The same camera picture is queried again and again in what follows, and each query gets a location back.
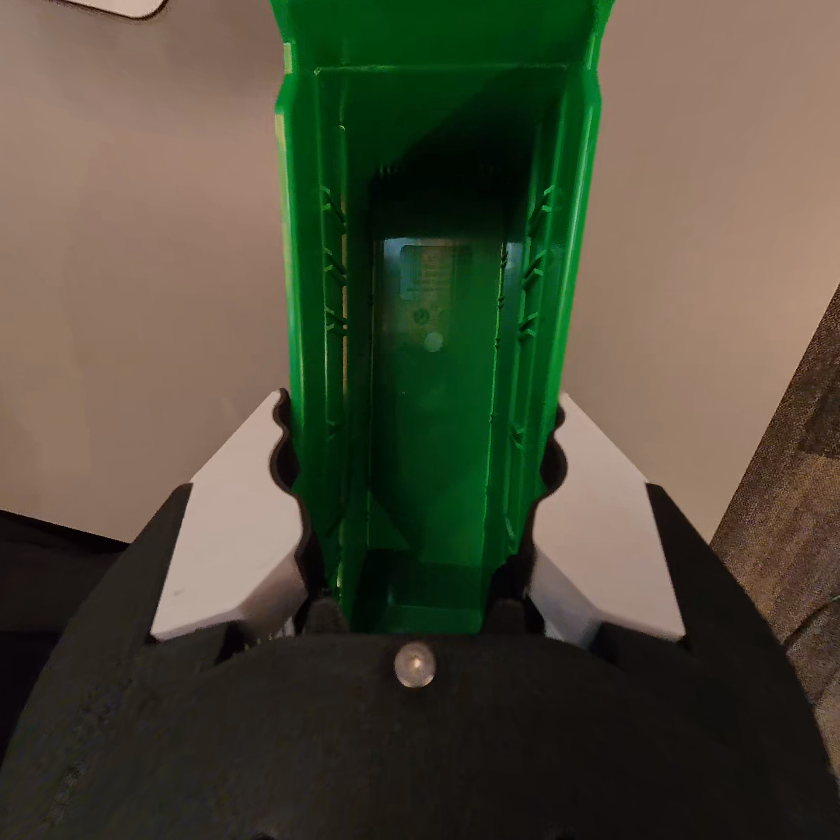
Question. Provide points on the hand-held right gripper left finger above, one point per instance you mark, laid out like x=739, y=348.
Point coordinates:
x=223, y=544

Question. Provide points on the green plastic bin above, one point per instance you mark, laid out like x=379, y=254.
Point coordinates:
x=433, y=394

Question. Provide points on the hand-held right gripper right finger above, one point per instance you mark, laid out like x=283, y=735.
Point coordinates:
x=610, y=544

